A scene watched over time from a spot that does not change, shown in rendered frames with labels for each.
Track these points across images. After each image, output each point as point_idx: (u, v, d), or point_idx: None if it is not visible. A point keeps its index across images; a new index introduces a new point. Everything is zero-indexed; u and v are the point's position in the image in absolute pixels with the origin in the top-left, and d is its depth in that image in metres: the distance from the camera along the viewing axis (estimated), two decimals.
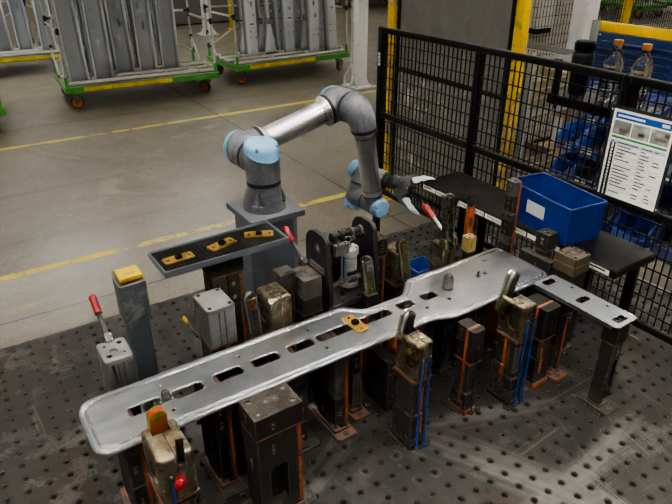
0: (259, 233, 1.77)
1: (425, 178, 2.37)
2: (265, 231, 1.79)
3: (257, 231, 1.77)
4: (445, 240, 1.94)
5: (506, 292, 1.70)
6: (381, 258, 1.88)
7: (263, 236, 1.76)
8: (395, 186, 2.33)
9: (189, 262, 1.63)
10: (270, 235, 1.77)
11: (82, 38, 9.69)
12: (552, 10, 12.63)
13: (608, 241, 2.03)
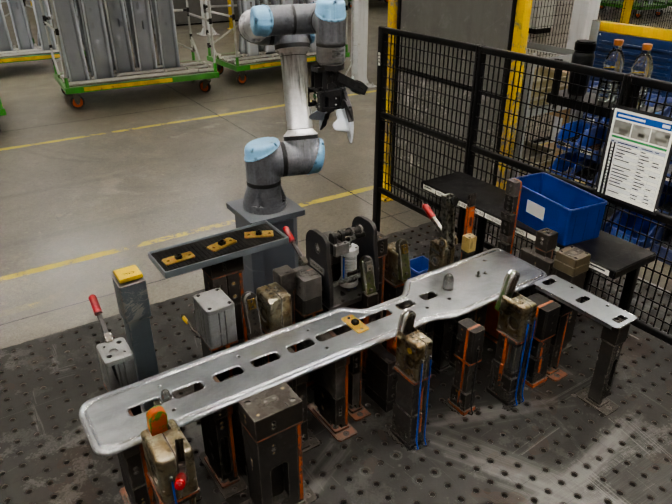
0: (259, 233, 1.77)
1: (326, 116, 1.72)
2: (265, 231, 1.79)
3: (257, 231, 1.77)
4: (445, 240, 1.94)
5: (506, 292, 1.70)
6: (381, 258, 1.88)
7: (263, 236, 1.76)
8: (365, 92, 1.66)
9: (189, 262, 1.63)
10: (270, 235, 1.77)
11: (82, 38, 9.69)
12: (552, 10, 12.63)
13: (608, 241, 2.03)
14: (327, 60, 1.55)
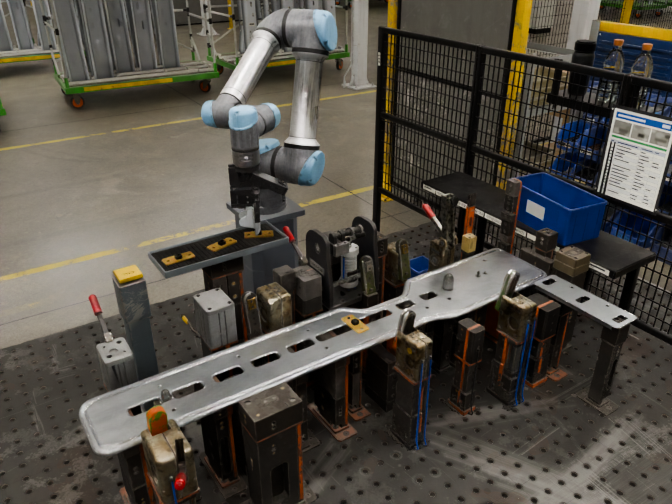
0: (259, 233, 1.77)
1: None
2: (265, 231, 1.79)
3: None
4: (445, 240, 1.94)
5: (506, 292, 1.70)
6: (381, 258, 1.88)
7: (263, 236, 1.76)
8: (284, 193, 1.71)
9: (189, 262, 1.63)
10: (270, 235, 1.77)
11: (82, 38, 9.69)
12: (552, 10, 12.63)
13: (608, 241, 2.03)
14: (236, 163, 1.64)
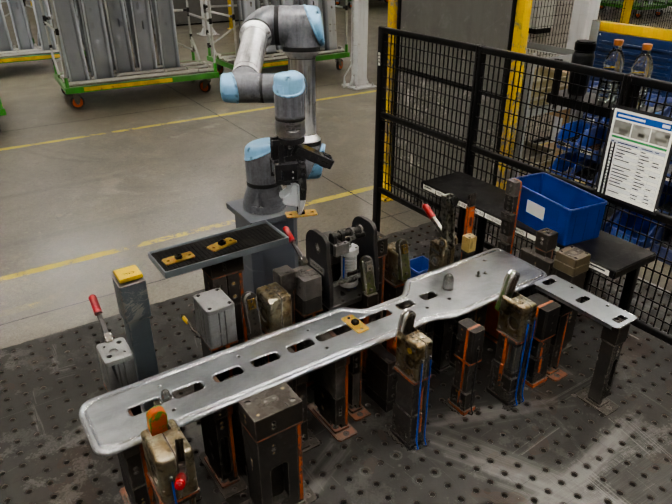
0: (302, 212, 1.64)
1: None
2: (307, 210, 1.66)
3: None
4: (445, 240, 1.94)
5: (506, 292, 1.70)
6: (381, 258, 1.88)
7: (307, 215, 1.63)
8: (331, 166, 1.59)
9: (189, 262, 1.63)
10: (314, 214, 1.64)
11: (82, 38, 9.69)
12: (552, 10, 12.63)
13: (608, 241, 2.03)
14: (282, 134, 1.50)
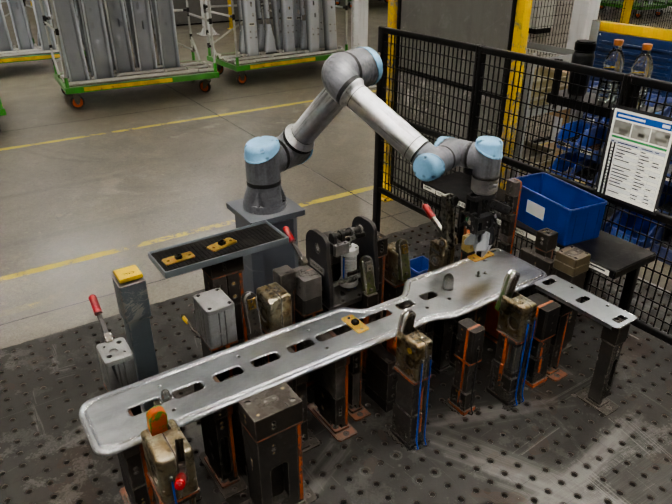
0: None
1: (478, 240, 1.85)
2: None
3: (481, 253, 1.84)
4: (445, 240, 1.94)
5: (506, 292, 1.70)
6: (381, 258, 1.88)
7: (488, 256, 1.85)
8: (509, 212, 1.82)
9: (189, 262, 1.63)
10: (492, 254, 1.86)
11: (82, 38, 9.69)
12: (552, 10, 12.63)
13: (608, 241, 2.03)
14: (484, 191, 1.70)
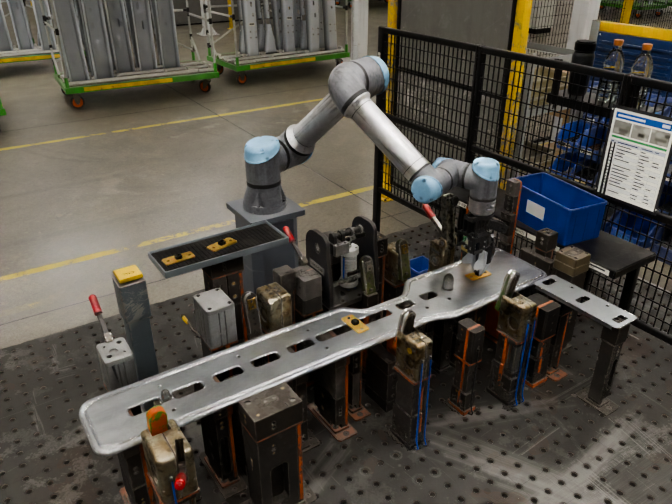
0: (481, 274, 1.88)
1: (476, 258, 1.88)
2: None
3: (478, 272, 1.88)
4: (445, 240, 1.94)
5: (506, 292, 1.70)
6: (381, 258, 1.88)
7: (485, 275, 1.88)
8: (506, 231, 1.85)
9: (189, 262, 1.63)
10: (489, 274, 1.89)
11: (82, 38, 9.69)
12: (552, 10, 12.63)
13: (608, 241, 2.03)
14: (481, 212, 1.73)
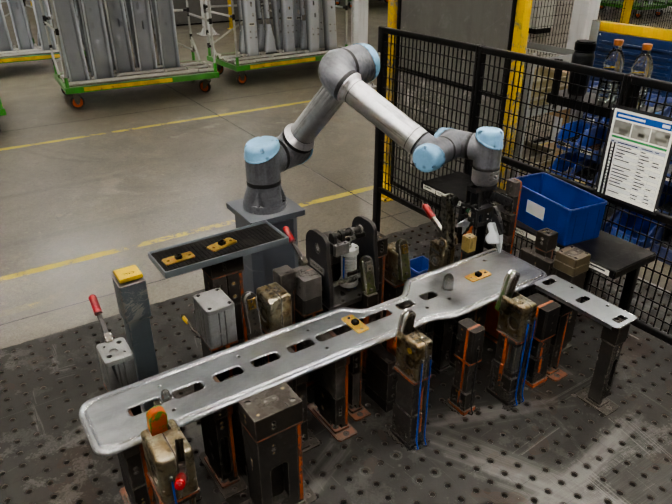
0: (480, 274, 1.88)
1: (469, 223, 1.86)
2: (480, 271, 1.90)
3: (478, 273, 1.88)
4: (445, 240, 1.94)
5: (506, 292, 1.70)
6: (381, 258, 1.88)
7: (485, 276, 1.88)
8: (510, 204, 1.80)
9: (189, 262, 1.63)
10: (489, 274, 1.89)
11: (82, 38, 9.69)
12: (552, 10, 12.63)
13: (608, 241, 2.03)
14: (484, 182, 1.69)
